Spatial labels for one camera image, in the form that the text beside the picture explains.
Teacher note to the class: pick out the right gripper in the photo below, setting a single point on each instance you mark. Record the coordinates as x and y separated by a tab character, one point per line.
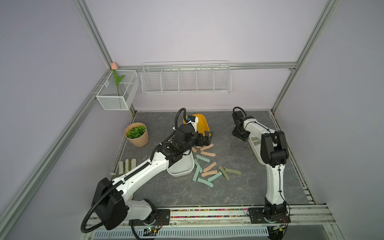
243	137

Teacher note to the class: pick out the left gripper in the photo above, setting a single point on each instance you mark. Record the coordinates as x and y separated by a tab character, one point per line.
206	141

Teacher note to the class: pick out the olive knife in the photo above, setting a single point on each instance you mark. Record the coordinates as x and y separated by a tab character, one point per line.
232	171
224	172

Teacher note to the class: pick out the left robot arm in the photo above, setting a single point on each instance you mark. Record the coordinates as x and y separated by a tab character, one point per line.
113	199

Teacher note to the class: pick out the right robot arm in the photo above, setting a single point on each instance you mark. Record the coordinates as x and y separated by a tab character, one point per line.
271	150

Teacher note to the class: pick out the yellow storage box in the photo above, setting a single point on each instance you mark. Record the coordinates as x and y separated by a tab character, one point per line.
199	123

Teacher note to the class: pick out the white storage box right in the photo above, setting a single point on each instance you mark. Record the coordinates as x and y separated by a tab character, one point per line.
255	144

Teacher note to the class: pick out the white storage box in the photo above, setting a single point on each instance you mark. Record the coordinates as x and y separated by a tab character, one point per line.
255	144
182	167

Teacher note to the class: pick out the white storage box left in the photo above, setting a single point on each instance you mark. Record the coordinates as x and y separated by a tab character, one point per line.
182	167

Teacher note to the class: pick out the mint knife upper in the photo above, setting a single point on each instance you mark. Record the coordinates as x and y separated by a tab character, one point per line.
203	158

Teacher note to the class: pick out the mint knife short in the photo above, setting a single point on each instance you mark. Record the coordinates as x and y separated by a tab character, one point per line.
198	165

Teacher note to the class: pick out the mint knife right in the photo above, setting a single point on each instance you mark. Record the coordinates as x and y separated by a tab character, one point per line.
214	177

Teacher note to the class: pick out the mint knife left long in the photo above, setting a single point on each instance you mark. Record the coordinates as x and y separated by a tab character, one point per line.
196	174

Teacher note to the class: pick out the mint knife bottom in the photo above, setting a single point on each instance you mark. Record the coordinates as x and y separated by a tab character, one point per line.
200	180

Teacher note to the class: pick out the potted green plant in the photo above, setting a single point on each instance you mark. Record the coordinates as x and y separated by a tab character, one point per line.
137	134

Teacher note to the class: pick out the white mesh basket small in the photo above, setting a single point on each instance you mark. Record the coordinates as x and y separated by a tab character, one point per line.
108	95

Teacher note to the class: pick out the artificial tulip flower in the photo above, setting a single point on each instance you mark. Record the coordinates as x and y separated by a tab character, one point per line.
118	78

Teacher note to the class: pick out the white wire basket long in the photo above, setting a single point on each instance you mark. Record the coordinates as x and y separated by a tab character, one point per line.
186	77

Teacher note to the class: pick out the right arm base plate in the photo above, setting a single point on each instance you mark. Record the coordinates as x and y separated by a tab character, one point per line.
258	215

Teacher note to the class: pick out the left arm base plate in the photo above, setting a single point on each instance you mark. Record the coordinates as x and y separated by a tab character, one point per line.
160	217

